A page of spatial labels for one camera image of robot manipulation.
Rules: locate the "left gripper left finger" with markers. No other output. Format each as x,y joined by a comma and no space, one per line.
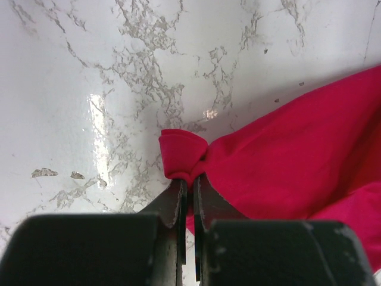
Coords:
145,248

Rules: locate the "red t shirt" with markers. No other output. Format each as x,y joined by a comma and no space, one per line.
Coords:
317,157

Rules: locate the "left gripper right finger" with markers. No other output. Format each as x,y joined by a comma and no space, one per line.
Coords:
231,249

